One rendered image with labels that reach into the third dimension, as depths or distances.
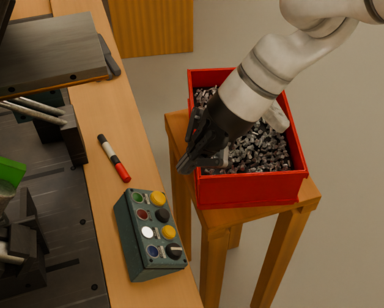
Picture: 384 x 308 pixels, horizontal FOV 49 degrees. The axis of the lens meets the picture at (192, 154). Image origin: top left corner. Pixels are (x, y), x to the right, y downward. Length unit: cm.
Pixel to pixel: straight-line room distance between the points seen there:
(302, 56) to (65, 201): 49
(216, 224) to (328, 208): 109
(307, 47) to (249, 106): 11
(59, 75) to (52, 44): 8
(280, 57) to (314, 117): 168
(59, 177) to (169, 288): 31
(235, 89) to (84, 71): 25
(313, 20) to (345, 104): 183
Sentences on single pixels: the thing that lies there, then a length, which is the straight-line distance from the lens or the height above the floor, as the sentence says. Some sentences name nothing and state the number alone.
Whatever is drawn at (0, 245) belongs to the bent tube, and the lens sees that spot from 70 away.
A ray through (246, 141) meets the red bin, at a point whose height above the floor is 89.
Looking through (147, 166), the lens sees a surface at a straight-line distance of 84.
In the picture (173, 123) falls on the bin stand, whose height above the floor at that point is 80.
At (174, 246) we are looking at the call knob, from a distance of 70.
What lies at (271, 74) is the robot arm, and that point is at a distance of 57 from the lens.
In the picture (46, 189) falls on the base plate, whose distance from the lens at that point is 85.
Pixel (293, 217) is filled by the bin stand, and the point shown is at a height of 72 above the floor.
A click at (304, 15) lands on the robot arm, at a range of 53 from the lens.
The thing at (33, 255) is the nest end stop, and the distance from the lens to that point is 69.
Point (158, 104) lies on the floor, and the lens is 222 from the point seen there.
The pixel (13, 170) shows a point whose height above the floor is 109.
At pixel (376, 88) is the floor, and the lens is 251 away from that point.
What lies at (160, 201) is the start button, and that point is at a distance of 74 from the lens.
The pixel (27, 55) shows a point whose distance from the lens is 75.
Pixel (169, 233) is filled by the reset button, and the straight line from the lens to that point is 71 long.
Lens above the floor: 157
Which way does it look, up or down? 52 degrees down
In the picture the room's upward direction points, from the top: straight up
